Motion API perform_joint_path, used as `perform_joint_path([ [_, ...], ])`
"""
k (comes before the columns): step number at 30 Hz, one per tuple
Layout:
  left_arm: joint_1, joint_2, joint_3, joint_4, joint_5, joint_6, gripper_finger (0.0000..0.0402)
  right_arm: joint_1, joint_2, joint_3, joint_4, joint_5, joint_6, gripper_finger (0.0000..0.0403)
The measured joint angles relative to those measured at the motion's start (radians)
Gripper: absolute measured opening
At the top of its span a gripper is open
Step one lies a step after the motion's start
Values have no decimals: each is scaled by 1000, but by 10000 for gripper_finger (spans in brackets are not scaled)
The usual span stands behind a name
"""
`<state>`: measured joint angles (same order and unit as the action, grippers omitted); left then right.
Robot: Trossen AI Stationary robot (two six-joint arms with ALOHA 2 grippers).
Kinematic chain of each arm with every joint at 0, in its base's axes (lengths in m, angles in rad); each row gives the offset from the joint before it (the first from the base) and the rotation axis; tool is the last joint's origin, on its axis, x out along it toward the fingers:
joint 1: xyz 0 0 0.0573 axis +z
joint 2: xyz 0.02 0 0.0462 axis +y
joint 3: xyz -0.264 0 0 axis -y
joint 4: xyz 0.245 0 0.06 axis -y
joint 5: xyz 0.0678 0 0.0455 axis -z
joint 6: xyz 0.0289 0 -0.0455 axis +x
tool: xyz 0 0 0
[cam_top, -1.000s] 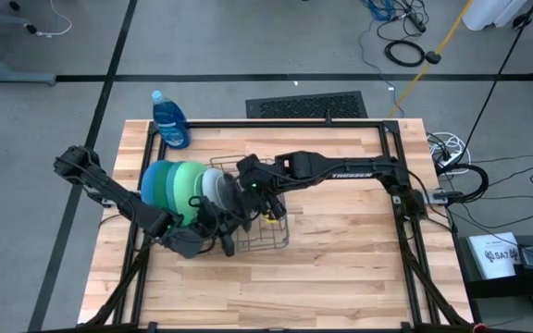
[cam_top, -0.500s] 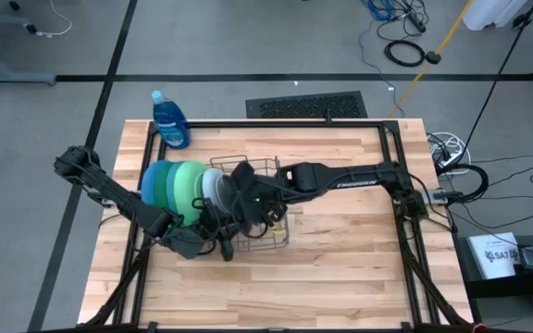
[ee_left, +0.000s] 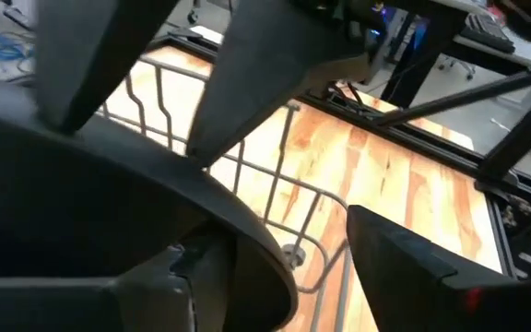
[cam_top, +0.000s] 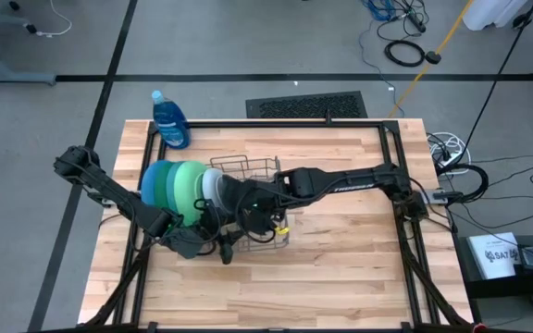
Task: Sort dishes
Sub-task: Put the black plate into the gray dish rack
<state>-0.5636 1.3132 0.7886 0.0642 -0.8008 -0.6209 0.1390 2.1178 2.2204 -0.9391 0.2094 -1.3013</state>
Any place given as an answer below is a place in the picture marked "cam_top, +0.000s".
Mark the black power strip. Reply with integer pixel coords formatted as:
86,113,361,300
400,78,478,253
403,7,428,34

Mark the yellow hanging cable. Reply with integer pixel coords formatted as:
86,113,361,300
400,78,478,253
386,0,475,119

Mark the white printed booklet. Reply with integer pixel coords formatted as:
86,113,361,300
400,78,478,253
468,231,523,281

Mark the blue cable bundle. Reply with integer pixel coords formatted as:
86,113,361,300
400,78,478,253
360,0,396,23

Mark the grey wire dish rack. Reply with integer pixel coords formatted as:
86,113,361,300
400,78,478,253
185,154,291,254

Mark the black perforated floor grate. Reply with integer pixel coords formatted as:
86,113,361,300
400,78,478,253
244,90,369,119

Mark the teal plate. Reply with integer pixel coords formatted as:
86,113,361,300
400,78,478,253
164,161,185,213

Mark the blue dish soap bottle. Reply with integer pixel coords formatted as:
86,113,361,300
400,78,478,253
150,89,192,151

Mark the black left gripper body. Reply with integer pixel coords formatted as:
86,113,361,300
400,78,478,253
163,202,236,261

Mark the dark green plate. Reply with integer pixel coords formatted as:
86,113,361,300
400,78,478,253
152,159,175,210

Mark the small white plate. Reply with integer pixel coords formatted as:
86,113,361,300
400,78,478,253
200,166,226,216

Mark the blue plate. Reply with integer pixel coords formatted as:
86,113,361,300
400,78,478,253
139,159,162,207

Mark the light green plate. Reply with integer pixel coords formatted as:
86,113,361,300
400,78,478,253
172,159,210,228

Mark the white trash bin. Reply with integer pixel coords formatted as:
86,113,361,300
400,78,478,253
461,0,532,32

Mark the black hanging cable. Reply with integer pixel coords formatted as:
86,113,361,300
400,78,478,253
460,0,533,158

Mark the black coiled cable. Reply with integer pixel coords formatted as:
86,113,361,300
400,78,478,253
382,39,427,68

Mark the white power strip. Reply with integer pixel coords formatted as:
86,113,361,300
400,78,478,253
426,131,467,176

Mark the white floor cable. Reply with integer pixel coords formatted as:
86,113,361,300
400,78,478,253
34,0,73,39

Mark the black aluminium table frame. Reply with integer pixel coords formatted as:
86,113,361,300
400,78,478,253
77,118,477,333

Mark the black side cart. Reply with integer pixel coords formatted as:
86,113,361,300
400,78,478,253
455,233,533,325

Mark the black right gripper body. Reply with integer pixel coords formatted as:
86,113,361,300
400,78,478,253
235,183,291,241

